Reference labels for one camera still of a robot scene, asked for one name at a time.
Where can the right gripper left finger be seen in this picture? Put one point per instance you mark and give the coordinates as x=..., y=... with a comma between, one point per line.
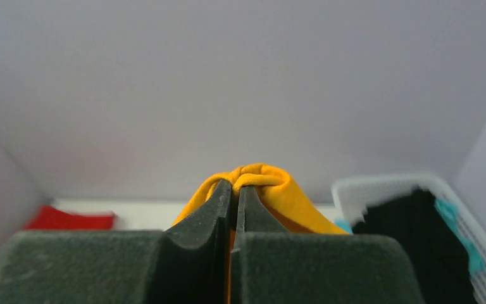
x=184, y=264

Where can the yellow t shirt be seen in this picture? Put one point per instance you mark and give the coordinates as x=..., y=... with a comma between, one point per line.
x=278, y=192

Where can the black t shirt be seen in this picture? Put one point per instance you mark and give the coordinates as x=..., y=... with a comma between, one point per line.
x=445, y=289

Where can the white plastic basket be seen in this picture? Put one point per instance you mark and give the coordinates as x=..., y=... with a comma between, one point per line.
x=352, y=195

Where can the teal t shirt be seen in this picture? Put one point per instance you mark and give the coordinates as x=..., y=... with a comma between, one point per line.
x=427, y=229

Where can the folded red t shirt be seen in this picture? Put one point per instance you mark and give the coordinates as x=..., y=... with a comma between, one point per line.
x=50, y=218

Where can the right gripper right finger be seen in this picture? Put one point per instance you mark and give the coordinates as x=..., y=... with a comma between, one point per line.
x=270, y=264

